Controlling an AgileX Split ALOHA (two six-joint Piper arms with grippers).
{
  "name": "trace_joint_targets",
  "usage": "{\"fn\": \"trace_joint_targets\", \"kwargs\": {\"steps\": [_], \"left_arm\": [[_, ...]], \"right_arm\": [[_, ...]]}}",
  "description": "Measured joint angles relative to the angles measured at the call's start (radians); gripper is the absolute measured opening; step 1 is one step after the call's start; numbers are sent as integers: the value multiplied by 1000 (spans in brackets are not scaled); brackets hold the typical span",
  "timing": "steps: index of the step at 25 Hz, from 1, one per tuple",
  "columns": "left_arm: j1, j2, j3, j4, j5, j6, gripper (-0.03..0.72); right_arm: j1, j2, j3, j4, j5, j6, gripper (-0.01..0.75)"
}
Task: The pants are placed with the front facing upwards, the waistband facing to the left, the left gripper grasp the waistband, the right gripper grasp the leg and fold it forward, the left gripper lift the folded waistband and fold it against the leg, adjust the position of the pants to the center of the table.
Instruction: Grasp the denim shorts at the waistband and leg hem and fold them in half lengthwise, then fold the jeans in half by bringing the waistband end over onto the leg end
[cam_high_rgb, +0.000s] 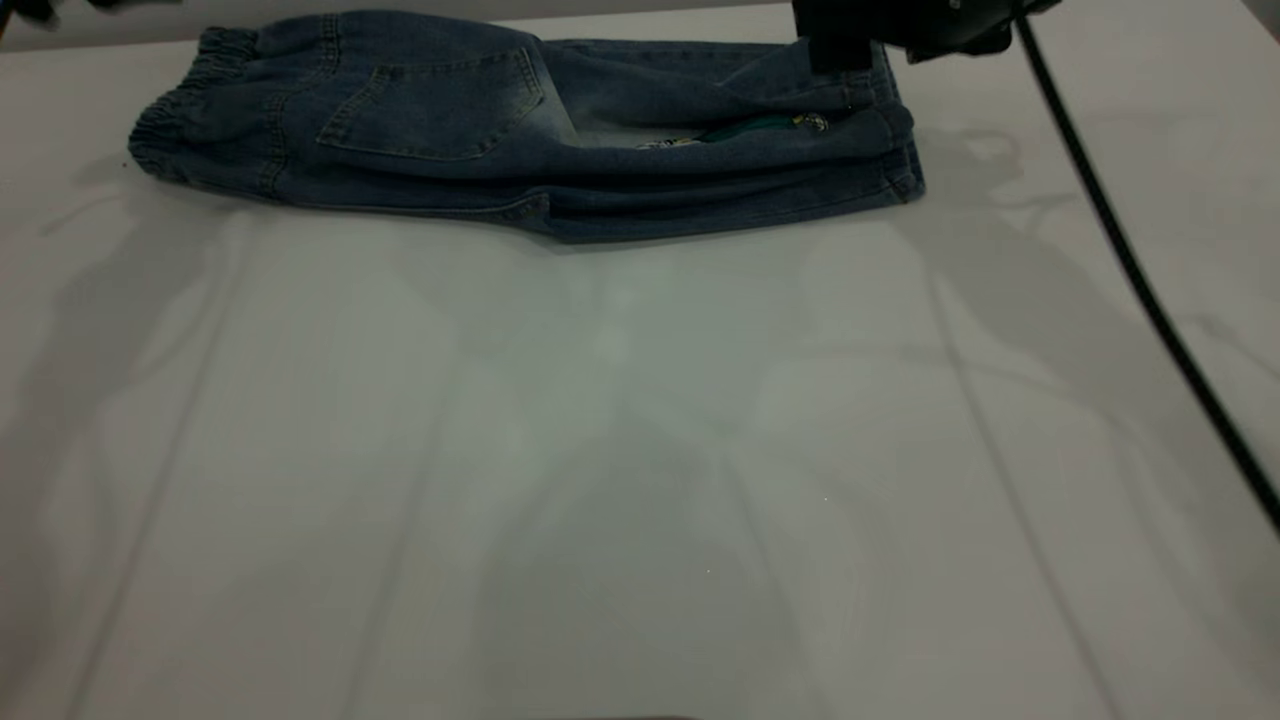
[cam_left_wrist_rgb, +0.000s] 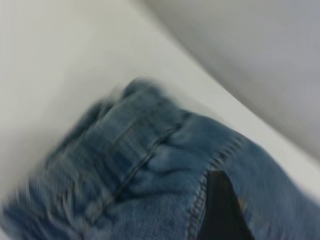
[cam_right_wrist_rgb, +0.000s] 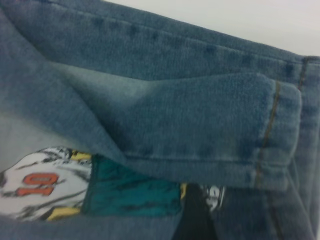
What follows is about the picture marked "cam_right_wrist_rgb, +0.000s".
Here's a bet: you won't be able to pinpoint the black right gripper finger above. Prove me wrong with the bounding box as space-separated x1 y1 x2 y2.
171 184 219 240

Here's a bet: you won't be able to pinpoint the blue denim pants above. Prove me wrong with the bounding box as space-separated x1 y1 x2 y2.
0 0 320 240

